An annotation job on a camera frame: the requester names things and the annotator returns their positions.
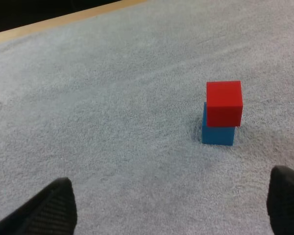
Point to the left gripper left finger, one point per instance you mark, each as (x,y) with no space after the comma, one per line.
(44,210)

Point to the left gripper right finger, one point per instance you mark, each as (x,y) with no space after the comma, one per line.
(287,200)

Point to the red cube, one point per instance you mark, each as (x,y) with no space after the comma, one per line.
(224,104)

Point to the blue cube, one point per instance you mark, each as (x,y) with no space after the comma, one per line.
(218,135)

